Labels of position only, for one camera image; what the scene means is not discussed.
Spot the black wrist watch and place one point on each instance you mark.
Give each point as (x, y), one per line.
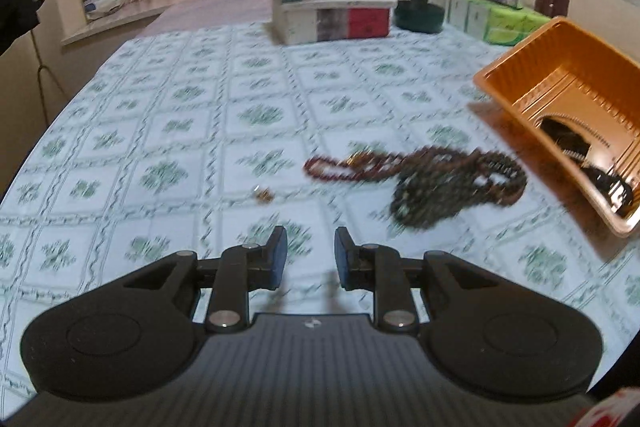
(607, 187)

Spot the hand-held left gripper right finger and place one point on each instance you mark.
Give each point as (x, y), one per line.
(343, 259)

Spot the small brown bead charm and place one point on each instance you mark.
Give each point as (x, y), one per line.
(263, 195)

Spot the green floral tablecloth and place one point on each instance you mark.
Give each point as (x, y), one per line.
(175, 132)

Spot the thin metal coat stand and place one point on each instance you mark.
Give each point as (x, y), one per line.
(42, 72)

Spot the red white patterned clothing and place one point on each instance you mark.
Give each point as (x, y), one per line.
(607, 412)

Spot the green tissue pack bundle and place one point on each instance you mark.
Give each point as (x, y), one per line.
(495, 24)

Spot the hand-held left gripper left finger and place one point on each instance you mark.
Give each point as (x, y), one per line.
(277, 257)

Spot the orange plastic tray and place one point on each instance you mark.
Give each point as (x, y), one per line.
(550, 57)

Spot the white and red printed box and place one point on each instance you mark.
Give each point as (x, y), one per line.
(320, 22)

